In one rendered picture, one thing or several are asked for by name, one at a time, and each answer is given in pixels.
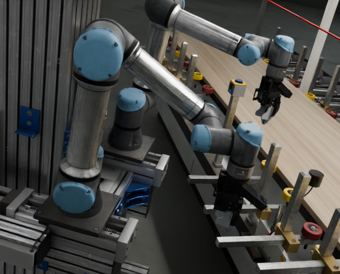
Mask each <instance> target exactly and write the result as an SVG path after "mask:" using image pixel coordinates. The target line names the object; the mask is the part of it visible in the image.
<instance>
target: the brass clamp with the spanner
mask: <svg viewBox="0 0 340 274"><path fill-rule="evenodd" d="M280 225H281V222H279V223H277V224H276V225H275V226H276V232H275V234H274V235H282V236H283V237H284V239H285V242H284V245H282V247H283V248H284V250H285V252H286V253H297V251H298V249H299V246H300V242H299V240H298V239H297V238H296V236H295V235H294V234H293V232H292V231H291V232H283V230H282V229H281V227H280ZM293 238H296V243H293V242H291V240H292V239H293Z"/></svg>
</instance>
